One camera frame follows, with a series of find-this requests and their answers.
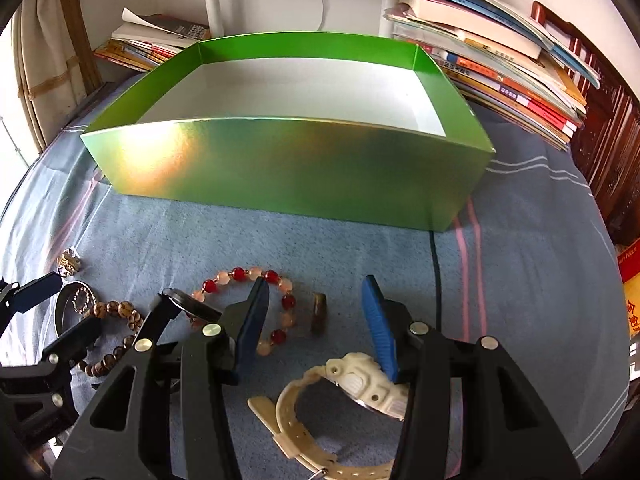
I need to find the brown wooden bead bracelet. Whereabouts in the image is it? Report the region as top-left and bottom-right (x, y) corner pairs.
(75, 300), (146, 378)

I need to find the silver round ornament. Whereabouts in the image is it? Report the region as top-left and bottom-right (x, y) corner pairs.
(55, 281), (97, 336)

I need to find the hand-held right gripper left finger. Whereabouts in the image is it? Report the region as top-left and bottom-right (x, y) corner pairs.
(60, 277), (271, 480)

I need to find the wooden window frame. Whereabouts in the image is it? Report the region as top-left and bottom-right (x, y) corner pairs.
(60, 0), (104, 97)

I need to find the red yellow cardboard box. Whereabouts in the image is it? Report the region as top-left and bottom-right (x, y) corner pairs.
(616, 240), (640, 341)

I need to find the red pink bead bracelet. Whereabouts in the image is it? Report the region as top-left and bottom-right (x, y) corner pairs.
(187, 266), (298, 358)

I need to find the beige curtain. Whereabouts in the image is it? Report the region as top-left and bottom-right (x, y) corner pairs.
(12, 0), (76, 153)

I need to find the white wrist watch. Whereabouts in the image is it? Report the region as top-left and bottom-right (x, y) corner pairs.
(247, 352), (408, 480)

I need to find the carved wooden headboard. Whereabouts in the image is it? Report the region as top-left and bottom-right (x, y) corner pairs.
(530, 1), (640, 248)

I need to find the small stack of books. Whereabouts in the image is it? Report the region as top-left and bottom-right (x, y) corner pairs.
(92, 7), (213, 72)

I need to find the tall stack of books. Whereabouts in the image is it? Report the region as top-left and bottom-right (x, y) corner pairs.
(384, 0), (601, 152)

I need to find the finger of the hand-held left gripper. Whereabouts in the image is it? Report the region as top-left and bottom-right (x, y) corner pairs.
(42, 313), (104, 377)
(0, 272), (64, 333)

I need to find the brown jade ring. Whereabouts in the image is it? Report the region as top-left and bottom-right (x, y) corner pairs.
(310, 291), (328, 336)

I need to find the green cardboard box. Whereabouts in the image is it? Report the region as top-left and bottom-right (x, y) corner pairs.
(80, 31), (497, 233)

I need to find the black cable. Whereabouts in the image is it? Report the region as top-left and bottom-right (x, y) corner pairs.
(429, 230), (444, 332)

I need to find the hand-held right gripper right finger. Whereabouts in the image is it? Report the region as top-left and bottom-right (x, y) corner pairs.
(361, 275), (583, 480)

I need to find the blue striped bedsheet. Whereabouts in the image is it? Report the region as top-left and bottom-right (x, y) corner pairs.
(0, 72), (631, 480)

